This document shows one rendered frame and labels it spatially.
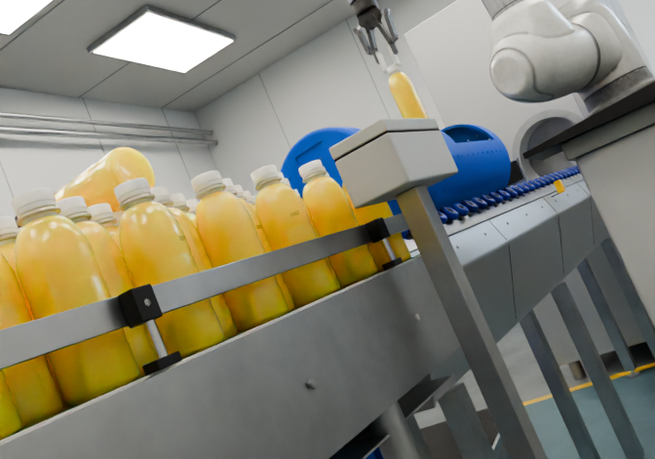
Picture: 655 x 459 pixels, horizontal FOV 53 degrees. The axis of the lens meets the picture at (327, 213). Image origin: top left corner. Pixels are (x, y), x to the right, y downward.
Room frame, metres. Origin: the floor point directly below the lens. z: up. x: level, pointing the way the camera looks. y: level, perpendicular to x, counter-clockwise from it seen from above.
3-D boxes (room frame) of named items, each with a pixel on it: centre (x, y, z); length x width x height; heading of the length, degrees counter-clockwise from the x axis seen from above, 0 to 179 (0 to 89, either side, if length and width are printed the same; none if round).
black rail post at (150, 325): (0.63, 0.20, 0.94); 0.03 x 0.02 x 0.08; 148
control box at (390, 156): (1.03, -0.13, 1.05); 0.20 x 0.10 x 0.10; 148
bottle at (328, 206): (1.06, 0.00, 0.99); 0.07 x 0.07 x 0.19
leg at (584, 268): (3.13, -1.00, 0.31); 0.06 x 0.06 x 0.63; 58
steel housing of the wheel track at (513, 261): (2.25, -0.54, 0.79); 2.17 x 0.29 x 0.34; 148
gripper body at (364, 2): (2.00, -0.36, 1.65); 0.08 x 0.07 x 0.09; 59
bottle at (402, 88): (2.01, -0.36, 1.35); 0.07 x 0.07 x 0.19
